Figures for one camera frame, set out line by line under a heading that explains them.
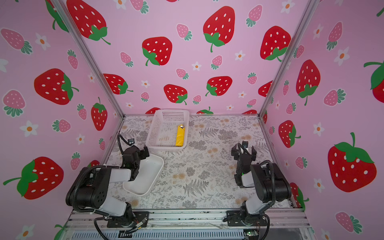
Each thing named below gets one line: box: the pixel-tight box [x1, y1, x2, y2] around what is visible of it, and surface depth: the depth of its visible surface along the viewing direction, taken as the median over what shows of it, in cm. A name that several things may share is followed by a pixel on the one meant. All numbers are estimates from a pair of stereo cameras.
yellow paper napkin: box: [175, 124, 186, 147], surface depth 106 cm
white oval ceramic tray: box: [123, 154, 164, 197], surface depth 87 cm
